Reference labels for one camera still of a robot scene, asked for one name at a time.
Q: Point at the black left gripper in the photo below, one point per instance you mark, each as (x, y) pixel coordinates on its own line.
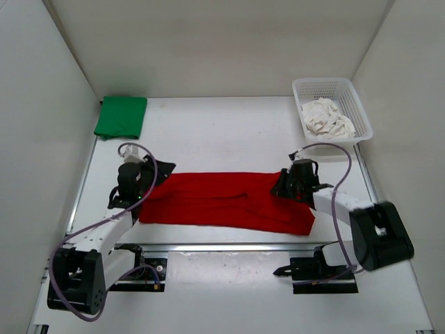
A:
(164, 170)

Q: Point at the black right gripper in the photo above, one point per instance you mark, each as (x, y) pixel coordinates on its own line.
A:
(279, 190)

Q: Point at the red t shirt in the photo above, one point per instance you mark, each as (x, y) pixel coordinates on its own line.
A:
(234, 200)

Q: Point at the green t shirt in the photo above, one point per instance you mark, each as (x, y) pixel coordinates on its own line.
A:
(121, 117)

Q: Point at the white cloth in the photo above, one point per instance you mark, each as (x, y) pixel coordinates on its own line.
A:
(324, 120)

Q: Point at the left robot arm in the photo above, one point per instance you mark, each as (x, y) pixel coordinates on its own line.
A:
(83, 273)

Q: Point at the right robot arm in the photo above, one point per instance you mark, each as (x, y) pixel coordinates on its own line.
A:
(379, 236)

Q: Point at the white plastic basket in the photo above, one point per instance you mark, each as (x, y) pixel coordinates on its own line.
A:
(342, 92)

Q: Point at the aluminium table edge rail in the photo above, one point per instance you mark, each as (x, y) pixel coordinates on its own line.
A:
(288, 247)

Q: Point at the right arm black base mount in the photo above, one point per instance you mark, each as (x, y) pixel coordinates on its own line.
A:
(313, 275)

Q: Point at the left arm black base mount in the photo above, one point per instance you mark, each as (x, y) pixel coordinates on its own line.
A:
(149, 270)

